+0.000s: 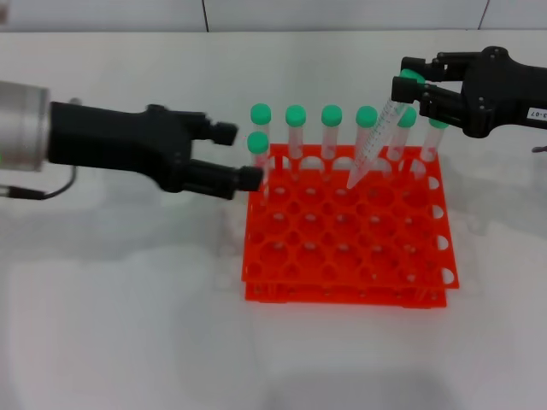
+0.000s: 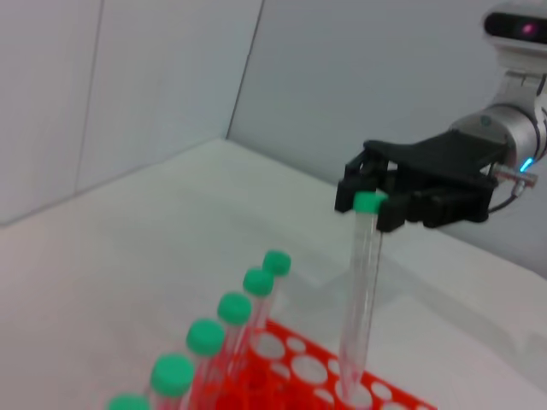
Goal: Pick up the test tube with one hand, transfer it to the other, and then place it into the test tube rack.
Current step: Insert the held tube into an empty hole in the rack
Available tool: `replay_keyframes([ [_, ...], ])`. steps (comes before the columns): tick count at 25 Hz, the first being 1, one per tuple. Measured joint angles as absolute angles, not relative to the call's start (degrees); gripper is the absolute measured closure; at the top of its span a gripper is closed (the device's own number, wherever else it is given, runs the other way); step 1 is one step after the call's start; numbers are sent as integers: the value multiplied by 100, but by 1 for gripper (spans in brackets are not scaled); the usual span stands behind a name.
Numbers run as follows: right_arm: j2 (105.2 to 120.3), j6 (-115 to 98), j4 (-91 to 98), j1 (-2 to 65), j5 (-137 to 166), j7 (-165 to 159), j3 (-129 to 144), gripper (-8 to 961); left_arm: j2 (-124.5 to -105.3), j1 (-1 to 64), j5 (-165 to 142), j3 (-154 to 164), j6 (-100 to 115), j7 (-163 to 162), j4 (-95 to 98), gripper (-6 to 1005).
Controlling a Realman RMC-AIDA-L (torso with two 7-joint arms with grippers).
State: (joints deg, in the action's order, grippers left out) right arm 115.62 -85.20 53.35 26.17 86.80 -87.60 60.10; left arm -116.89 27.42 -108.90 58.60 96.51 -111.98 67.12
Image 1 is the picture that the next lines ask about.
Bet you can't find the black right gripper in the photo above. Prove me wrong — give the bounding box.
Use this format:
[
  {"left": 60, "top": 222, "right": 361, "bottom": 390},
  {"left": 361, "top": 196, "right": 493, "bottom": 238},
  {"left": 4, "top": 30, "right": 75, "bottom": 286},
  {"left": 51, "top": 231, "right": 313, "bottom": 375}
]
[{"left": 391, "top": 46, "right": 547, "bottom": 139}]

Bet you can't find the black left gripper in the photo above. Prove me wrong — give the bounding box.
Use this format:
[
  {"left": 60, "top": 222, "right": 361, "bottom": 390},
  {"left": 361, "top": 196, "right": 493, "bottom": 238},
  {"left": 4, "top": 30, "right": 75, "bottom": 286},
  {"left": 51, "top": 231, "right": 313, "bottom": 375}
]
[{"left": 49, "top": 101, "right": 264, "bottom": 201}]

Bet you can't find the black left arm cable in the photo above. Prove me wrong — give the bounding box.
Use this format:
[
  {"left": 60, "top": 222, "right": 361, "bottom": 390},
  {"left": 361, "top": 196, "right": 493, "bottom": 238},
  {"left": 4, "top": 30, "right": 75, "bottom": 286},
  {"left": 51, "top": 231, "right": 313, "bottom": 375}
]
[{"left": 0, "top": 168, "right": 78, "bottom": 201}]

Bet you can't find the orange test tube rack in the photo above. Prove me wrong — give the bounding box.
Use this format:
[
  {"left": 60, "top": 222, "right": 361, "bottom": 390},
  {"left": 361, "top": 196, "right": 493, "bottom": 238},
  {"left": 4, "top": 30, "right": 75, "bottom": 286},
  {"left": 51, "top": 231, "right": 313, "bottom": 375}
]
[{"left": 241, "top": 143, "right": 462, "bottom": 308}]

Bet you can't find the green capped clear test tube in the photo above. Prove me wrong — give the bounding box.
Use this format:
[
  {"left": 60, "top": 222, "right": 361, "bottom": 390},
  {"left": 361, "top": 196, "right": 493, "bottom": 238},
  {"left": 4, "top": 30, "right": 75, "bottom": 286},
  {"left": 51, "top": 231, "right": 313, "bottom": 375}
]
[
  {"left": 247, "top": 131, "right": 271, "bottom": 202},
  {"left": 386, "top": 106, "right": 419, "bottom": 166},
  {"left": 250, "top": 102, "right": 274, "bottom": 149},
  {"left": 418, "top": 118, "right": 450, "bottom": 164},
  {"left": 345, "top": 68, "right": 427, "bottom": 190},
  {"left": 321, "top": 104, "right": 344, "bottom": 179},
  {"left": 355, "top": 105, "right": 379, "bottom": 170},
  {"left": 285, "top": 104, "right": 308, "bottom": 180}
]

